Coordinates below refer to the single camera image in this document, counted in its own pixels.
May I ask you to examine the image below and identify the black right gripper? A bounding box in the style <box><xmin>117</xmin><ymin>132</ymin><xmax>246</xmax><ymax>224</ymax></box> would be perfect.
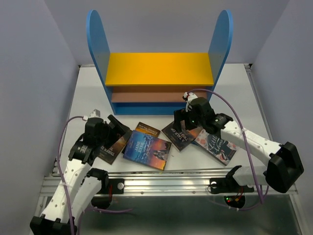
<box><xmin>171</xmin><ymin>107</ymin><xmax>205</xmax><ymax>133</ymax></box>

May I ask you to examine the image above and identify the Tale of Two Cities book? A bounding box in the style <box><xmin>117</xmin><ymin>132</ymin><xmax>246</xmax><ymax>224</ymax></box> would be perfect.
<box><xmin>162</xmin><ymin>121</ymin><xmax>202</xmax><ymax>152</ymax></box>

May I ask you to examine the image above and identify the Jane Eyre book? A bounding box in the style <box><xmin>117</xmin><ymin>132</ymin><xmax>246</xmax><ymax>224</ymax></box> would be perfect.
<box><xmin>123</xmin><ymin>131</ymin><xmax>172</xmax><ymax>171</ymax></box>

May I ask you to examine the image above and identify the Little Women floral book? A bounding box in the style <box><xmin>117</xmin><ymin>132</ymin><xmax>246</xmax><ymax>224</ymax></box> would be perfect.
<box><xmin>193</xmin><ymin>129</ymin><xmax>238</xmax><ymax>165</ymax></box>

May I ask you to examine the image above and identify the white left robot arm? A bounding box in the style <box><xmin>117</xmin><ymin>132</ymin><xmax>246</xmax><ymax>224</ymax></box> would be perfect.
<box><xmin>30</xmin><ymin>110</ymin><xmax>129</xmax><ymax>235</ymax></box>

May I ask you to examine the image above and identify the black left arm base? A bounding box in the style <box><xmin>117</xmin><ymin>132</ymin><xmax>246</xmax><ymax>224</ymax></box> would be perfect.
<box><xmin>91</xmin><ymin>178</ymin><xmax>125</xmax><ymax>209</ymax></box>

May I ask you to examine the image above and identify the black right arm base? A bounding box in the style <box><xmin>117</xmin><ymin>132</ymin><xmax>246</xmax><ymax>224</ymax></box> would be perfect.
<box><xmin>207</xmin><ymin>177</ymin><xmax>254</xmax><ymax>209</ymax></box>

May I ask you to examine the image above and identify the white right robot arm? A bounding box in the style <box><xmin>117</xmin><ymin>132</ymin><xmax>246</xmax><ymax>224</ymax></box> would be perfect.
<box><xmin>174</xmin><ymin>93</ymin><xmax>304</xmax><ymax>193</ymax></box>

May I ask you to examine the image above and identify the Edward Tulane orange book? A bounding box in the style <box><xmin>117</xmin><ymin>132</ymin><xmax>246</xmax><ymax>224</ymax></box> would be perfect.
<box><xmin>135</xmin><ymin>122</ymin><xmax>160</xmax><ymax>138</ymax></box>

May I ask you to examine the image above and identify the Three Days to See book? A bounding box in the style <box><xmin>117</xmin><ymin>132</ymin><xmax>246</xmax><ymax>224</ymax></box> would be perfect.
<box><xmin>97</xmin><ymin>130</ymin><xmax>132</xmax><ymax>165</ymax></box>

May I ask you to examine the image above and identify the blue yellow wooden bookshelf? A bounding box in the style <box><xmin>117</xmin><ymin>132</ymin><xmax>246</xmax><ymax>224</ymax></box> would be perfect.
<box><xmin>86</xmin><ymin>10</ymin><xmax>233</xmax><ymax>115</ymax></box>

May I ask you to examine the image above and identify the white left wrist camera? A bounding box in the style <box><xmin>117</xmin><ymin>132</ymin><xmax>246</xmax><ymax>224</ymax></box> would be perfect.
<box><xmin>89</xmin><ymin>109</ymin><xmax>101</xmax><ymax>118</ymax></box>

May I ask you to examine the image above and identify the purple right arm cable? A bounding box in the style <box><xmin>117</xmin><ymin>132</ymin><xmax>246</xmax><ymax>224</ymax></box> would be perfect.
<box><xmin>190</xmin><ymin>88</ymin><xmax>269</xmax><ymax>211</ymax></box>

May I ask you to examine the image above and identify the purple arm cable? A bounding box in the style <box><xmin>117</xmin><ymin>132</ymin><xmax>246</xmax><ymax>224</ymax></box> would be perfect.
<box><xmin>55</xmin><ymin>116</ymin><xmax>134</xmax><ymax>235</ymax></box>
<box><xmin>190</xmin><ymin>88</ymin><xmax>269</xmax><ymax>211</ymax></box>

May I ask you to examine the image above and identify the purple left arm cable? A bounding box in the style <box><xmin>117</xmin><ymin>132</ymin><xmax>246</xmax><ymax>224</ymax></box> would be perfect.
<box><xmin>55</xmin><ymin>116</ymin><xmax>134</xmax><ymax>235</ymax></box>

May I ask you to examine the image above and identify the aluminium mounting rail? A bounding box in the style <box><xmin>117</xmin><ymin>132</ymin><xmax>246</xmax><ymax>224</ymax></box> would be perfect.
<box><xmin>40</xmin><ymin>168</ymin><xmax>299</xmax><ymax>197</ymax></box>

